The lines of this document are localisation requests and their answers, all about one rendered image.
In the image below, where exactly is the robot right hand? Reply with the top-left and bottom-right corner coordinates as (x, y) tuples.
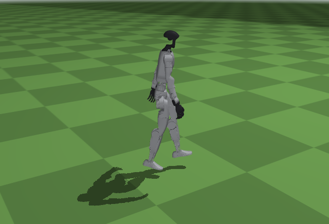
(172, 100), (184, 119)

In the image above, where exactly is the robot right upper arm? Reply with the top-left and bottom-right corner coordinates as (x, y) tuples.
(163, 54), (175, 83)

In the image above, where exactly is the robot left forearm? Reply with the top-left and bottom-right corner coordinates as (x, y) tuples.
(152, 70), (159, 89)

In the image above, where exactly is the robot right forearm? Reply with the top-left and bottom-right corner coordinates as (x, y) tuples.
(167, 77), (179, 104)

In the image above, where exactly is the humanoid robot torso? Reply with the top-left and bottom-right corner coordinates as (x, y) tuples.
(154, 49), (175, 100)

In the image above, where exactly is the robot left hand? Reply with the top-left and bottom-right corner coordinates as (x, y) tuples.
(147, 86), (157, 103)

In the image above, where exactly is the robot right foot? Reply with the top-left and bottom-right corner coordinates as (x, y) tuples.
(143, 159), (163, 170)

